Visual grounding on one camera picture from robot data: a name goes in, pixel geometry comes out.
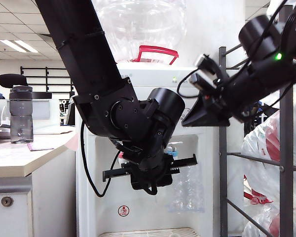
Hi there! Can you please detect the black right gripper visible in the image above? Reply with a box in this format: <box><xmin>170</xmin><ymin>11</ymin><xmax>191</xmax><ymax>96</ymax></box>
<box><xmin>182</xmin><ymin>74</ymin><xmax>242</xmax><ymax>127</ymax></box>

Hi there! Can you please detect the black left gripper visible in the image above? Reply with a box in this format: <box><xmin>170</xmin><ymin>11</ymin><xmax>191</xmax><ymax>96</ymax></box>
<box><xmin>103</xmin><ymin>154</ymin><xmax>198</xmax><ymax>191</ymax></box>

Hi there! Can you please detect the white tap with blue collar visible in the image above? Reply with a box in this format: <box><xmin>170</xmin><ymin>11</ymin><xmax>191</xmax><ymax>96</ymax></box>
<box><xmin>165</xmin><ymin>141</ymin><xmax>184</xmax><ymax>156</ymax></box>

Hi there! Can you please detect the clear plastic mug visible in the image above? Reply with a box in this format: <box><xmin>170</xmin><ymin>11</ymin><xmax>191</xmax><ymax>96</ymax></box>
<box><xmin>166</xmin><ymin>164</ymin><xmax>206</xmax><ymax>214</ymax></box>

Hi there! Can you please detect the white water dispenser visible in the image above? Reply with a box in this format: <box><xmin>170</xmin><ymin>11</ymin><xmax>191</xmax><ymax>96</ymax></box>
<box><xmin>75</xmin><ymin>62</ymin><xmax>214</xmax><ymax>237</ymax></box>

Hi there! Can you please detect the clear inverted water jug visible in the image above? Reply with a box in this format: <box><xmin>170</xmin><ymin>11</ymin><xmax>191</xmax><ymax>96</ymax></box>
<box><xmin>92</xmin><ymin>0</ymin><xmax>187</xmax><ymax>64</ymax></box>

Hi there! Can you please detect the white desk with beige top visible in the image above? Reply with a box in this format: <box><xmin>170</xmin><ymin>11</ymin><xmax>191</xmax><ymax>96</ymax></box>
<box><xmin>0</xmin><ymin>130</ymin><xmax>77</xmax><ymax>237</ymax></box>

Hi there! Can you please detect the grey water bottle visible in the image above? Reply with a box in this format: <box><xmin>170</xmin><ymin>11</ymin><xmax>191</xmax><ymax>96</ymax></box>
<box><xmin>8</xmin><ymin>85</ymin><xmax>34</xmax><ymax>145</ymax></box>

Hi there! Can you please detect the white tap with red collar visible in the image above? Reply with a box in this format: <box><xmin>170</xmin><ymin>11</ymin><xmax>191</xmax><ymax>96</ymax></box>
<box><xmin>117</xmin><ymin>151</ymin><xmax>129</xmax><ymax>165</ymax></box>

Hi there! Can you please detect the red round sticker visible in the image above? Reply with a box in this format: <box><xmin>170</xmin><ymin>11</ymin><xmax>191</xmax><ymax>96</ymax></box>
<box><xmin>117</xmin><ymin>205</ymin><xmax>131</xmax><ymax>218</ymax></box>

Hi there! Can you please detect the white drip tray grille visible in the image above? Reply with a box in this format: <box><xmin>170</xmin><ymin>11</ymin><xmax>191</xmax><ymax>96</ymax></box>
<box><xmin>98</xmin><ymin>227</ymin><xmax>200</xmax><ymax>237</ymax></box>

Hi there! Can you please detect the brown metal rack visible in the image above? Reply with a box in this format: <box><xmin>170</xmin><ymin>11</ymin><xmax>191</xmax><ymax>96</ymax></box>
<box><xmin>218</xmin><ymin>4</ymin><xmax>296</xmax><ymax>237</ymax></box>

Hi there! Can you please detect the pink card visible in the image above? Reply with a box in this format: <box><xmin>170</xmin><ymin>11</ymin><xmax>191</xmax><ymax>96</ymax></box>
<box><xmin>26</xmin><ymin>143</ymin><xmax>55</xmax><ymax>152</ymax></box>

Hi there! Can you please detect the round cabinet lock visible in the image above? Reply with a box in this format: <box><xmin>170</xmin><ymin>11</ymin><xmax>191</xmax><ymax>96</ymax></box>
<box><xmin>0</xmin><ymin>196</ymin><xmax>14</xmax><ymax>208</ymax></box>

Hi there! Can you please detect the black chair headrest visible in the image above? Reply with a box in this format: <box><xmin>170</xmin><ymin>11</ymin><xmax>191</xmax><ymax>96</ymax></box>
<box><xmin>0</xmin><ymin>74</ymin><xmax>29</xmax><ymax>88</ymax></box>

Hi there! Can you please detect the ceiling light panel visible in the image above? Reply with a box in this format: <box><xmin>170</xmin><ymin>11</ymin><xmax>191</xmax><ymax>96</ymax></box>
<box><xmin>0</xmin><ymin>39</ymin><xmax>38</xmax><ymax>54</ymax></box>

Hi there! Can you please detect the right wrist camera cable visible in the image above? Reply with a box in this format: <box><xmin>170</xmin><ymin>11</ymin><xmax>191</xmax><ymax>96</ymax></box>
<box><xmin>177</xmin><ymin>68</ymin><xmax>203</xmax><ymax>98</ymax></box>

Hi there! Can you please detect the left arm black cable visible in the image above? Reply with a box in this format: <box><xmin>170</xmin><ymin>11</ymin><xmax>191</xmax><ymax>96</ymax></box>
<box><xmin>78</xmin><ymin>120</ymin><xmax>120</xmax><ymax>198</ymax></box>

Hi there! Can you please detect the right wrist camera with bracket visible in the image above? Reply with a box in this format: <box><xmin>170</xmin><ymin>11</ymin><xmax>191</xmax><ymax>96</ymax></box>
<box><xmin>189</xmin><ymin>53</ymin><xmax>224</xmax><ymax>91</ymax></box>

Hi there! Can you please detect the red jug handle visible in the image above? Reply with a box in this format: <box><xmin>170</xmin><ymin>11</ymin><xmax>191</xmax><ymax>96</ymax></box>
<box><xmin>136</xmin><ymin>45</ymin><xmax>180</xmax><ymax>65</ymax></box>

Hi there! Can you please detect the black wall shelf rack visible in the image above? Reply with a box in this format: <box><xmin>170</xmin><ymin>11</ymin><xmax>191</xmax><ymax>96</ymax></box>
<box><xmin>19</xmin><ymin>66</ymin><xmax>76</xmax><ymax>93</ymax></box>

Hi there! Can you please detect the white cable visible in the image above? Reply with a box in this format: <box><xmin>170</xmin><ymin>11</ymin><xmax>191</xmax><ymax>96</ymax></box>
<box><xmin>0</xmin><ymin>105</ymin><xmax>11</xmax><ymax>129</ymax></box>

